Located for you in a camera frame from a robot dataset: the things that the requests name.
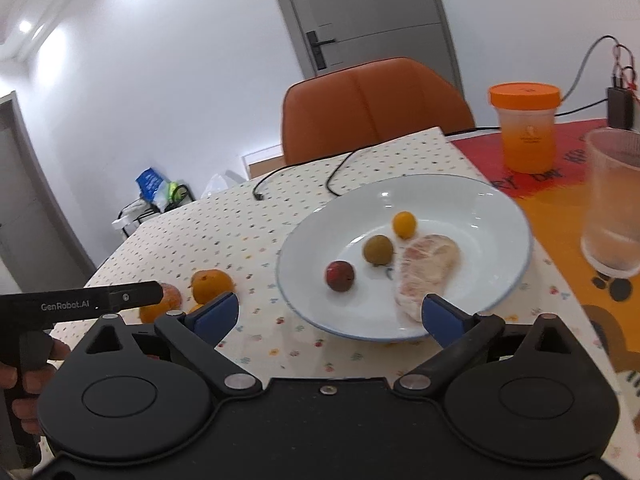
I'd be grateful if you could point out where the large orange back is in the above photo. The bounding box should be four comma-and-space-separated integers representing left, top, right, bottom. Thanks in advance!
139, 301, 175, 324

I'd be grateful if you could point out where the large orange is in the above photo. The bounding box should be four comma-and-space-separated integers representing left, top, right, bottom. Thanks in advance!
139, 301, 175, 324
191, 269, 234, 304

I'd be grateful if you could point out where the large orange front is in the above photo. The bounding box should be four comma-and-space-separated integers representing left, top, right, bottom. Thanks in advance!
191, 269, 234, 304

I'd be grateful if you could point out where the green-brown round fruit back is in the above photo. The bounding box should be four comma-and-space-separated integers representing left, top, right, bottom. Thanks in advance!
362, 235, 395, 266

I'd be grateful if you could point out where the small red fruit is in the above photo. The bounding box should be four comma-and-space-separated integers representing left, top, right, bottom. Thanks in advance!
324, 260, 355, 292

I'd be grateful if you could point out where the person's left hand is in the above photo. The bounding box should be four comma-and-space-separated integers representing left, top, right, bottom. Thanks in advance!
1, 339, 70, 437

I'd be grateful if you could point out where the black metal shelf rack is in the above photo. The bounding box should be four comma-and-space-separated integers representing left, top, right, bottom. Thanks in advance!
112, 183, 195, 238

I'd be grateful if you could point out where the white plate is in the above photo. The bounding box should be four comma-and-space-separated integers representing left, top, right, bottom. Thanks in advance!
276, 174, 534, 342

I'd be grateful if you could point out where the ribbed clear glass cup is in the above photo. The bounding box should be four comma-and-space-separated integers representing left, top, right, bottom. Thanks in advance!
580, 128, 639, 278

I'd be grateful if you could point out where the blue plastic bag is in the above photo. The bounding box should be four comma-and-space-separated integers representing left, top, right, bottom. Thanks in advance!
136, 168, 168, 206

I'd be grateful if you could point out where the pomelo segment in plate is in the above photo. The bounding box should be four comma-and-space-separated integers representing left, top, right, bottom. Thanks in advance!
394, 234, 461, 323

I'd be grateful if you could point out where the orange red table mat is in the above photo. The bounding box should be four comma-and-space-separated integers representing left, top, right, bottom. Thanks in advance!
449, 118, 640, 436

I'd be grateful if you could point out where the clear plastic bag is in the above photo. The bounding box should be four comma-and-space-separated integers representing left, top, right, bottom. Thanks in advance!
201, 170, 246, 200

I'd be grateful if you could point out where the tiny orange in plate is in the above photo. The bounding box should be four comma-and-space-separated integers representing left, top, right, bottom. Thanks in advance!
392, 211, 418, 240

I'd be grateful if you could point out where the cardboard sheet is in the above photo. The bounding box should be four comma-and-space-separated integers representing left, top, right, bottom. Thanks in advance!
247, 148, 286, 179

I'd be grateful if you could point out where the orange lidded jar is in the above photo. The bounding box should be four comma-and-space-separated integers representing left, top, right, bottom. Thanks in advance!
488, 81, 561, 174

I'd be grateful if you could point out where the black charger adapter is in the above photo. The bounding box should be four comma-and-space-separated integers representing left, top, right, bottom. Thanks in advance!
606, 87, 634, 130

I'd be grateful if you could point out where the orange chair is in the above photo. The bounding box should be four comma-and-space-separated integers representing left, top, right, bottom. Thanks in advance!
281, 58, 475, 165

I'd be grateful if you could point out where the grey door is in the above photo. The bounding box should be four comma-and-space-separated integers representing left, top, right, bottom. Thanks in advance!
278, 0, 462, 90

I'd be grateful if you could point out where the black usb cable left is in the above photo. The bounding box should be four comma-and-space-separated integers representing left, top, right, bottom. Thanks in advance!
252, 152, 352, 202

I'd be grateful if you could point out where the black usb cable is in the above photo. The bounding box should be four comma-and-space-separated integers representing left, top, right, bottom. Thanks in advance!
252, 152, 352, 202
325, 146, 381, 196

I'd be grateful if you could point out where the black usb cable right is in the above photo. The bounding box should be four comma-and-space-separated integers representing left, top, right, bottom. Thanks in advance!
325, 146, 381, 196

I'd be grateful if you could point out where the black door handle lock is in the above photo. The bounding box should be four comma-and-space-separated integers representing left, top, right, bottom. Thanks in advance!
306, 30, 336, 70

